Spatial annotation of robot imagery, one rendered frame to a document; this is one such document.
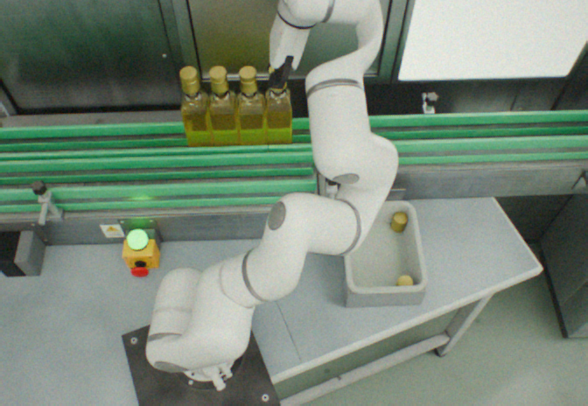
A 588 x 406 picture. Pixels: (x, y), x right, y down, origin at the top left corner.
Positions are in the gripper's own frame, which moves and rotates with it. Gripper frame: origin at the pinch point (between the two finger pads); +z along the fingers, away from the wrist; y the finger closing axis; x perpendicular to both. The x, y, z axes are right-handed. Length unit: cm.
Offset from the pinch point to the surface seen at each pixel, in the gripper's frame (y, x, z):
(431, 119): -3.3, 39.1, 9.8
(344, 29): -12.5, 13.9, -3.2
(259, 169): 6.3, 1.9, 24.6
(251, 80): 2.1, -4.8, 1.3
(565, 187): 6, 78, 17
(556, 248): -7, 116, 67
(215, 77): 1.7, -11.7, 2.3
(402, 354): 28, 60, 82
